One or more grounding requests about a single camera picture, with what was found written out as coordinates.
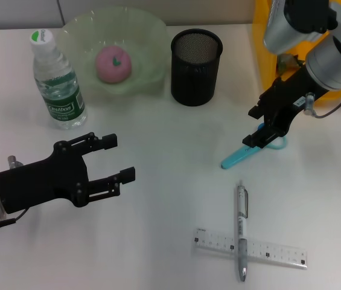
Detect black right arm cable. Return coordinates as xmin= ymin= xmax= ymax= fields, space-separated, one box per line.
xmin=311 ymin=83 xmax=341 ymax=119

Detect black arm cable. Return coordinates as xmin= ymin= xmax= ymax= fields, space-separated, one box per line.
xmin=0 ymin=208 xmax=28 ymax=236
xmin=311 ymin=83 xmax=341 ymax=119

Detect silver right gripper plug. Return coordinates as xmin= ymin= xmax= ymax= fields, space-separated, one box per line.
xmin=304 ymin=92 xmax=316 ymax=116

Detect translucent green fruit bowl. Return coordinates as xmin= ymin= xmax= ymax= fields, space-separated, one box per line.
xmin=52 ymin=8 xmax=168 ymax=106

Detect blue scissors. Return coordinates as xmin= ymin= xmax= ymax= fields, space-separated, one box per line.
xmin=220 ymin=122 xmax=288 ymax=170

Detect transparent plastic ruler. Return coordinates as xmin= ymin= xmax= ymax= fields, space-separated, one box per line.
xmin=191 ymin=228 xmax=308 ymax=269

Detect pink toy peach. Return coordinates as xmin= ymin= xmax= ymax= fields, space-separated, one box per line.
xmin=94 ymin=45 xmax=133 ymax=84

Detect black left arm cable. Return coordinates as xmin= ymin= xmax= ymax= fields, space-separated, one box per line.
xmin=0 ymin=208 xmax=28 ymax=236

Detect silver pen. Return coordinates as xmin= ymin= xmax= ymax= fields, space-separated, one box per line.
xmin=233 ymin=180 xmax=249 ymax=282

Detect clear green-label water bottle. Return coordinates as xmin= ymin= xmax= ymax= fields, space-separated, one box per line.
xmin=30 ymin=28 xmax=89 ymax=131

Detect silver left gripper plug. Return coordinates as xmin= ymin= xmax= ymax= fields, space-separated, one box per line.
xmin=7 ymin=155 xmax=23 ymax=169

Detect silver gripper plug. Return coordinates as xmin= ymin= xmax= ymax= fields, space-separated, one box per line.
xmin=7 ymin=155 xmax=23 ymax=169
xmin=304 ymin=92 xmax=316 ymax=116

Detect green plastic wrapper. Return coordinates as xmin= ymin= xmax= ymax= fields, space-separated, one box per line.
xmin=275 ymin=53 xmax=305 ymax=76

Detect yellow plastic bin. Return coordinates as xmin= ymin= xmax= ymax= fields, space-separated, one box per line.
xmin=251 ymin=0 xmax=341 ymax=105

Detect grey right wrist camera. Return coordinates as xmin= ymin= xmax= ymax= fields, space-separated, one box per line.
xmin=263 ymin=0 xmax=339 ymax=56

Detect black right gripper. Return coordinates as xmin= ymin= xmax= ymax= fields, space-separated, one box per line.
xmin=241 ymin=68 xmax=322 ymax=149

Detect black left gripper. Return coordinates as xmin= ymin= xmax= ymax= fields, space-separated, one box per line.
xmin=0 ymin=132 xmax=136 ymax=215

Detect black mesh pen holder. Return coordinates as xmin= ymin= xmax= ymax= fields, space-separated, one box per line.
xmin=170 ymin=28 xmax=224 ymax=106

